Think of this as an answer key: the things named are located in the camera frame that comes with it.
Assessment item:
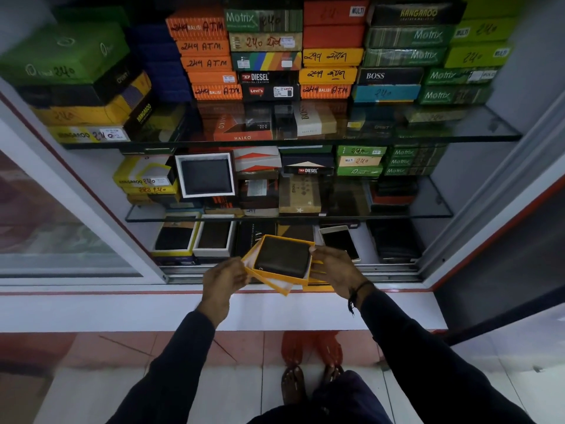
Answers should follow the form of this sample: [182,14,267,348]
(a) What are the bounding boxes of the white cabinet frame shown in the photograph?
[415,88,565,292]

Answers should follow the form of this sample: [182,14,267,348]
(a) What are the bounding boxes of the lime green box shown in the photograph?
[460,0,527,21]
[444,41,514,69]
[450,17,519,45]

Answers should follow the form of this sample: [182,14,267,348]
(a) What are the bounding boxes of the black patterned box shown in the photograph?
[233,222,277,257]

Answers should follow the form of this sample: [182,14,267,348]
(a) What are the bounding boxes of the large green box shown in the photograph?
[0,21,131,87]

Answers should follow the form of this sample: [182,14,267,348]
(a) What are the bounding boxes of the small green striped box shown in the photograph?
[385,156,444,168]
[387,146,447,158]
[383,166,441,176]

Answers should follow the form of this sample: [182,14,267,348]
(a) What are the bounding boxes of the dark brown wallet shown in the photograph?
[254,237,312,279]

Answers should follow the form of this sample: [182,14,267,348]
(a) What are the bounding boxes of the black box red logo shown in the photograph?
[282,154,335,175]
[237,70,301,87]

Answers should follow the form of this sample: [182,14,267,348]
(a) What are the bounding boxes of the black wallet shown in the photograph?
[155,221,196,251]
[181,159,233,195]

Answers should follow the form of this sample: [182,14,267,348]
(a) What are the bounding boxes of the black box red label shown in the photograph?
[241,85,301,102]

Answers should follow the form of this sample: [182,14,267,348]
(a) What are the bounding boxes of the black wrist thread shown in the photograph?
[347,280,376,317]

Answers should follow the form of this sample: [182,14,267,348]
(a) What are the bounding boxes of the person's left foot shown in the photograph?
[281,365,308,407]

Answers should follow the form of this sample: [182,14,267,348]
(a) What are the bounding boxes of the person's dark trousers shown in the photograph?
[246,370,394,424]

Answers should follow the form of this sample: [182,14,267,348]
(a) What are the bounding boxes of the olive tan box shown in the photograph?
[228,32,304,53]

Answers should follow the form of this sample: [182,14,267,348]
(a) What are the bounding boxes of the person's right foot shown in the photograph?
[321,364,345,385]

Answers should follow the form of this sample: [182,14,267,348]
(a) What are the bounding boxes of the yellow and navy box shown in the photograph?
[32,72,153,127]

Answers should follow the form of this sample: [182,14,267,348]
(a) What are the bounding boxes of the long glass shelf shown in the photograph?
[62,101,524,151]

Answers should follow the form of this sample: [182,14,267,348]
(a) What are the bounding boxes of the yellow handwritten box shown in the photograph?
[302,48,365,68]
[299,66,358,85]

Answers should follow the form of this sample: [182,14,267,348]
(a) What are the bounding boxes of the black box yellow lettering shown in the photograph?
[366,1,467,27]

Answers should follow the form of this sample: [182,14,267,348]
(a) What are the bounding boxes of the person's right hand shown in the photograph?
[309,245,376,308]

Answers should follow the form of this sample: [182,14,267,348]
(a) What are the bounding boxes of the white open wallet box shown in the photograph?
[175,152,237,199]

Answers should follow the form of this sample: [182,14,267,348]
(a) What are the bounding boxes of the metal sliding door track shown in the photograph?
[160,262,423,284]

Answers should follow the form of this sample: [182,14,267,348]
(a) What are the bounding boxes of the gold white smartphone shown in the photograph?
[318,224,362,264]

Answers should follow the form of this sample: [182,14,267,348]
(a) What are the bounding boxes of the cream white box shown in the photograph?
[293,103,338,138]

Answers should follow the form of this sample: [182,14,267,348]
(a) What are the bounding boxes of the red orange box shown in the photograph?
[302,25,366,50]
[303,0,371,26]

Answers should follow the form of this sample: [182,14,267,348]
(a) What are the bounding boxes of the teal box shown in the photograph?
[352,84,422,104]

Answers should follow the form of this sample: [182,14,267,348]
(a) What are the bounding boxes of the black box white lettering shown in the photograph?
[356,67,425,86]

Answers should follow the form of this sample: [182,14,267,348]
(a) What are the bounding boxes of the rainbow striped box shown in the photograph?
[231,51,303,72]

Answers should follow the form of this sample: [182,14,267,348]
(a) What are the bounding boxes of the yellow box lid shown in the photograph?
[245,266,310,297]

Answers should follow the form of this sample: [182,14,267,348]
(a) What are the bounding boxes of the sliding glass door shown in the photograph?
[0,90,167,286]

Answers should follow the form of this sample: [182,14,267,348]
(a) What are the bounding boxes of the yellow box black print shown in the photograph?
[113,155,176,189]

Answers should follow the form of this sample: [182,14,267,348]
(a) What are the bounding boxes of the small cream box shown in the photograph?
[337,155,383,168]

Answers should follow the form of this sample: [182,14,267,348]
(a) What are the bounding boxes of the short glass shelf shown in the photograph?
[125,175,454,224]

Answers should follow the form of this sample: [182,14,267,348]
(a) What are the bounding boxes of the stack of blue boxes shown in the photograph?
[127,23,194,105]

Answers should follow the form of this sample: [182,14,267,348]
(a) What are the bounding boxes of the thin yellow box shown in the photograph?
[121,183,180,196]

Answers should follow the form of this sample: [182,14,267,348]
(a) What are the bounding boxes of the person's left hand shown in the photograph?
[197,257,251,327]

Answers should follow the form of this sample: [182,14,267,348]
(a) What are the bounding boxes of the black box white label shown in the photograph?
[238,178,280,211]

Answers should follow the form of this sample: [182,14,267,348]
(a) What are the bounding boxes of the pile of black wallets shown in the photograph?
[368,220,425,264]

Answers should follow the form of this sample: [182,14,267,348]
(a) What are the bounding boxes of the person's right forearm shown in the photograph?
[358,289,537,424]

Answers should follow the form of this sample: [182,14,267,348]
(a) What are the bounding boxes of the large black box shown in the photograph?
[17,61,143,107]

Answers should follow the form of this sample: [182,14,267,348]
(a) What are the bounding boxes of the tan box with star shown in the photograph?
[278,176,323,215]

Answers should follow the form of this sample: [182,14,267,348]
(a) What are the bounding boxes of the yellow wallet box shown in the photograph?
[242,235,315,288]

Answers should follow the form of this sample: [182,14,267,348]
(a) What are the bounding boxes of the yellow and black box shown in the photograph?
[46,98,156,144]

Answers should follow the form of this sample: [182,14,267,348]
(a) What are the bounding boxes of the orange and black box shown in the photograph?
[214,113,283,173]

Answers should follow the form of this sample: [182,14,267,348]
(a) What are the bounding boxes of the person's foot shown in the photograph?
[321,364,345,385]
[281,365,308,407]

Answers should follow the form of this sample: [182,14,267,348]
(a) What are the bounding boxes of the person's left forearm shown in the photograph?
[106,310,217,424]

